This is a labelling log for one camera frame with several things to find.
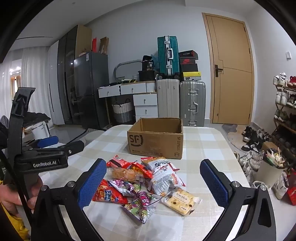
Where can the black storage box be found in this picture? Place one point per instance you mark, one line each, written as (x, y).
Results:
(146, 75)

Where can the dark red snack packet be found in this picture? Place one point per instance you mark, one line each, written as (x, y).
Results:
(118, 162)

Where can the dark glass cabinet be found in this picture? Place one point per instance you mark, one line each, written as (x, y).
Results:
(67, 81)

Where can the red stick snack bag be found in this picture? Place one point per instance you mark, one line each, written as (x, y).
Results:
(106, 193)

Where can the white appliance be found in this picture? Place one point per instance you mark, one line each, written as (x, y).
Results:
(40, 131)

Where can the black white patterned rug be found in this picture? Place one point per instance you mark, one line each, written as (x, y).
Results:
(92, 131)

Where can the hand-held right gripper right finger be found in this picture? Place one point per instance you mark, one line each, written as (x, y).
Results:
(215, 183)

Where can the beige suitcase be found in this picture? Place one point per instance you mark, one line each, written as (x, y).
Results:
(167, 97)

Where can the white trash bin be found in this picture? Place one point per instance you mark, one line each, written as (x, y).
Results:
(268, 171)

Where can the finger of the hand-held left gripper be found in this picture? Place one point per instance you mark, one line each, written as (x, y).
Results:
(71, 148)
(47, 141)

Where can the flat cardboard sheet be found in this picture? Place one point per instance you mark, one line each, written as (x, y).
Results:
(83, 39)

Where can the white desk with drawers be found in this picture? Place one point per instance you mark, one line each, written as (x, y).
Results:
(144, 102)

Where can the white and red snack bag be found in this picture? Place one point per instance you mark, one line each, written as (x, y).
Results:
(161, 176)

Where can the teal suitcase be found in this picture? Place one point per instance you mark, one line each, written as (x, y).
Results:
(167, 55)

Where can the white wardrobe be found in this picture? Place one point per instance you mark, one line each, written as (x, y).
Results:
(53, 92)

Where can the black fridge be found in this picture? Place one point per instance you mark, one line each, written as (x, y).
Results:
(91, 92)

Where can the black bag with label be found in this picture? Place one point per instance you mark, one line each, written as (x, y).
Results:
(148, 62)

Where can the person's left hand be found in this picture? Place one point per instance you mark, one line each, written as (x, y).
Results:
(13, 199)

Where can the purple green candy packet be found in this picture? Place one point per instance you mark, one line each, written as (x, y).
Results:
(141, 206)

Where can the wooden shoe rack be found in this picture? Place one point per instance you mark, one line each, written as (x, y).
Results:
(284, 124)

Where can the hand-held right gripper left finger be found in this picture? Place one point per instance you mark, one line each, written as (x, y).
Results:
(92, 183)

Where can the small white slotted basket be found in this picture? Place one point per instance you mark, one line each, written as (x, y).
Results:
(136, 77)

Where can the small cardboard box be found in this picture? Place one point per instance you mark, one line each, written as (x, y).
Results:
(269, 146)

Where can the black cloth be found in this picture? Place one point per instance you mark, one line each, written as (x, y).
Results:
(37, 117)

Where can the white grey woven basket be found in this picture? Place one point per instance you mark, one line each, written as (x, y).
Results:
(122, 112)

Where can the cream biscuit packet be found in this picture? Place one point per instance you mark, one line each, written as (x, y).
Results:
(180, 200)

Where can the brown cardboard box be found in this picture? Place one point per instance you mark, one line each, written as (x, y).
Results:
(152, 141)

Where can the shoe rack with shoes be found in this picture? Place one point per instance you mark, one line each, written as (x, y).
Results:
(281, 97)

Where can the grey floor mat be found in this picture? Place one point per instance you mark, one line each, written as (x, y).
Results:
(230, 128)

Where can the silver suitcase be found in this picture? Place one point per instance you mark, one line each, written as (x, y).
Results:
(193, 102)

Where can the light blue plastic bag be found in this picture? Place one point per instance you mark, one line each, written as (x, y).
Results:
(155, 60)

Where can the wooden door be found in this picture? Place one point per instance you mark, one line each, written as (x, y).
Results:
(233, 69)

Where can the grey curved metal frame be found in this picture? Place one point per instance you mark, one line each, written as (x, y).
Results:
(124, 63)

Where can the pile of assorted sneakers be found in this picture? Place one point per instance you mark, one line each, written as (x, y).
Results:
(251, 143)

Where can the clear packet of brown cake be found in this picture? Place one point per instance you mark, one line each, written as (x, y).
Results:
(123, 173)

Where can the red paper bag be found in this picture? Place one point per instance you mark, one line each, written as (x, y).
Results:
(94, 45)

